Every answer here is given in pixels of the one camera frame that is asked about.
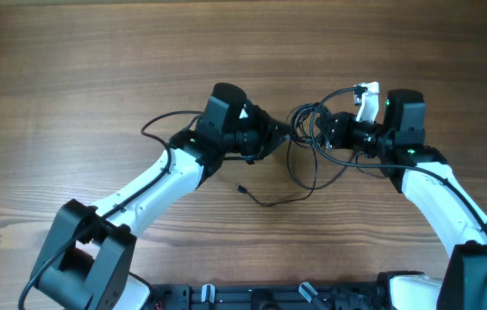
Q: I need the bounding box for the black cable bundle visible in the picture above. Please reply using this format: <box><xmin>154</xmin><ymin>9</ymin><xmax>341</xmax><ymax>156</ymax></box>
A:
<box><xmin>236</xmin><ymin>102</ymin><xmax>359</xmax><ymax>208</ymax></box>

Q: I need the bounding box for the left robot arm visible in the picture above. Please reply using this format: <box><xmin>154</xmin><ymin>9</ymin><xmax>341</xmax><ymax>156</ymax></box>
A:
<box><xmin>17</xmin><ymin>83</ymin><xmax>292</xmax><ymax>310</ymax></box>

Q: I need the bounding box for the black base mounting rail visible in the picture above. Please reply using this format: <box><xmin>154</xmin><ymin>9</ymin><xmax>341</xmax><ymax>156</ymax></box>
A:
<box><xmin>143</xmin><ymin>282</ymin><xmax>390</xmax><ymax>310</ymax></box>

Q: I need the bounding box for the right camera cable black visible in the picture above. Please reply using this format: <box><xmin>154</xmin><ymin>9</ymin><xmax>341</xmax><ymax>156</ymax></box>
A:
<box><xmin>309</xmin><ymin>85</ymin><xmax>487</xmax><ymax>310</ymax></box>

